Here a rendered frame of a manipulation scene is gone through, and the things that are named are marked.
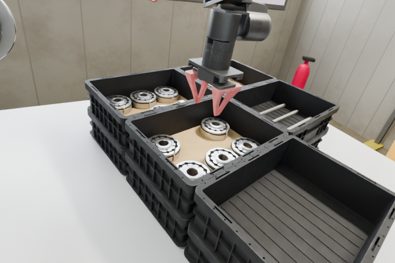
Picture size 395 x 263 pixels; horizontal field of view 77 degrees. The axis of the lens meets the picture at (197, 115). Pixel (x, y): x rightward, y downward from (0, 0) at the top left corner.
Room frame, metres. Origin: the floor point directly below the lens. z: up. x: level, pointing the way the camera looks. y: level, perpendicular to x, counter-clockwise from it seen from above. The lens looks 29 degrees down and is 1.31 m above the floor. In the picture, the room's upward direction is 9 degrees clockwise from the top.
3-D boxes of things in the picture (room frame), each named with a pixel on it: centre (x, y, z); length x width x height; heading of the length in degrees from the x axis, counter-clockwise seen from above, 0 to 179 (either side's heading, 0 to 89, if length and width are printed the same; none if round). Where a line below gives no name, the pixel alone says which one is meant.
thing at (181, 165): (0.48, -0.01, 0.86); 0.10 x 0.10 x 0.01
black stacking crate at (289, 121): (0.90, -0.32, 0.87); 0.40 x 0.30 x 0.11; 136
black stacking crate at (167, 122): (0.61, -0.04, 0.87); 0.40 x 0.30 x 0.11; 136
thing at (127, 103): (0.80, 0.30, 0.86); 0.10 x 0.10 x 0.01
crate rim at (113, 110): (0.82, 0.17, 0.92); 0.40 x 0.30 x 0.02; 136
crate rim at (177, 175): (0.61, -0.04, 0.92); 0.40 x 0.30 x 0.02; 136
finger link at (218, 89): (0.47, -0.03, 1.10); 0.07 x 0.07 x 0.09; 45
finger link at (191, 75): (0.50, -0.01, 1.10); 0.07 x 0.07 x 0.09; 45
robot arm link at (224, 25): (0.49, -0.03, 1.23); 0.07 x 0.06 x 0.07; 126
